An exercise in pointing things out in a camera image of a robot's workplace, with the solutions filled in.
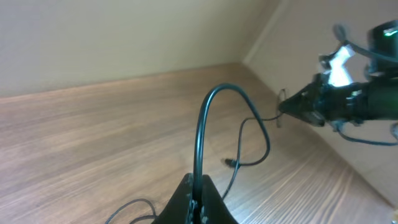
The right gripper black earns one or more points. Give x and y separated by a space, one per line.
319 103

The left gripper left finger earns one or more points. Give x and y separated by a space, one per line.
179 208

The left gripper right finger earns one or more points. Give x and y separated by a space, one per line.
213 210

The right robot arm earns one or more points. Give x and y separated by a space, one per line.
379 98

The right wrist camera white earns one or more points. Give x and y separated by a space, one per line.
334 66

